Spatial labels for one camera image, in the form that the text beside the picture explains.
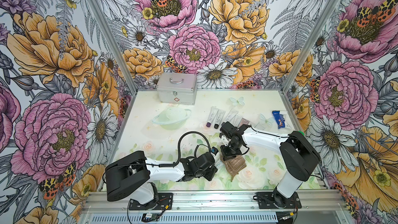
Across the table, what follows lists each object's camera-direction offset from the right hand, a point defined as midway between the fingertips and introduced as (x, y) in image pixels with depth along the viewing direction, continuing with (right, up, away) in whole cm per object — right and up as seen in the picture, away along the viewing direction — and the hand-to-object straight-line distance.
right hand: (226, 162), depth 84 cm
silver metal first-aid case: (-30, +42, +22) cm, 56 cm away
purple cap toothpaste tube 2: (+6, +24, +21) cm, 32 cm away
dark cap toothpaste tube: (-2, +22, +18) cm, 28 cm away
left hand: (-8, -5, -1) cm, 9 cm away
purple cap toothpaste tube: (-5, +27, +25) cm, 37 cm away
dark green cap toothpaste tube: (-4, -1, -1) cm, 4 cm away
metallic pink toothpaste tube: (+14, +19, +20) cm, 32 cm away
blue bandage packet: (+37, +21, +17) cm, 46 cm away
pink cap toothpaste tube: (+10, +21, +19) cm, 30 cm away
